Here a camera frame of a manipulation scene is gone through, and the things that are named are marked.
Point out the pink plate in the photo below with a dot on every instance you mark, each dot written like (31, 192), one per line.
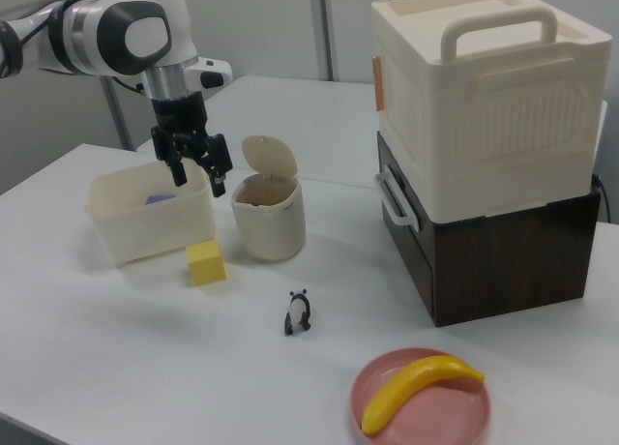
(435, 416)

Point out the cream trash can lid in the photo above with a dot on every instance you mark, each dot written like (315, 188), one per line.
(268, 157)

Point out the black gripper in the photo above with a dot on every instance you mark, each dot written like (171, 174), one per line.
(178, 112)

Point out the white plastic bin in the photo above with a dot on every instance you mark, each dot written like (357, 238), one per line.
(145, 234)

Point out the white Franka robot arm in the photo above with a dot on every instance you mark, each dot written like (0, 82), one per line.
(121, 29)

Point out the panda figurine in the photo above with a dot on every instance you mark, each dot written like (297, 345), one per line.
(296, 314)

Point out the cream plastic storage box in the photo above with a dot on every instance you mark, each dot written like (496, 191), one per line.
(508, 126)

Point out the orange storage box latch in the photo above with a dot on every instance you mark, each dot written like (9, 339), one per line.
(378, 84)

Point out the purple cube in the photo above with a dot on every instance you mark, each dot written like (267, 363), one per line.
(159, 199)

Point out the yellow toy banana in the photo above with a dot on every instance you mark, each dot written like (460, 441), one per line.
(411, 382)

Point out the yellow cube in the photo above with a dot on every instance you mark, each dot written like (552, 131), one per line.
(207, 263)

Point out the small cream trash can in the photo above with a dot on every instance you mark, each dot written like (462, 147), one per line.
(268, 227)

